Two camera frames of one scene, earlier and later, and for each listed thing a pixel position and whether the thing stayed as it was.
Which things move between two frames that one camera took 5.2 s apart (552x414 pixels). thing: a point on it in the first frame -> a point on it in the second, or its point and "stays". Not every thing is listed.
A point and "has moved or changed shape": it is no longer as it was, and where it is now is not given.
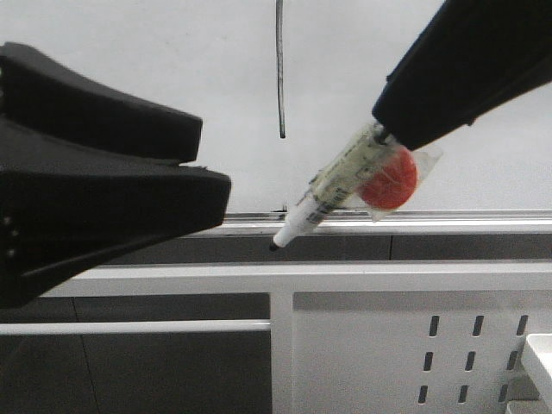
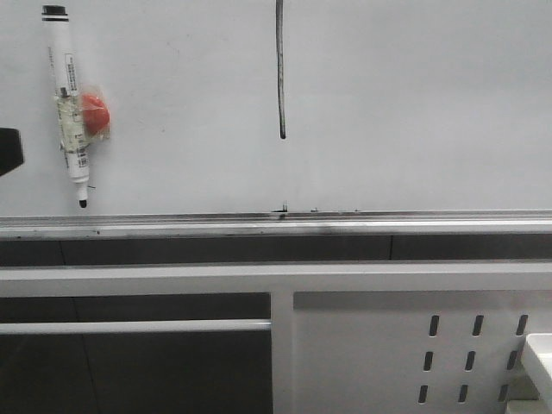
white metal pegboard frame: x=385 y=337 stays
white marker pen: x=334 y=188 -> x=68 y=98
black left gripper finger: x=67 y=203 -> x=11 y=153
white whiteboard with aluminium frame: x=283 y=87 stays
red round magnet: x=392 y=183 has moved or changed shape
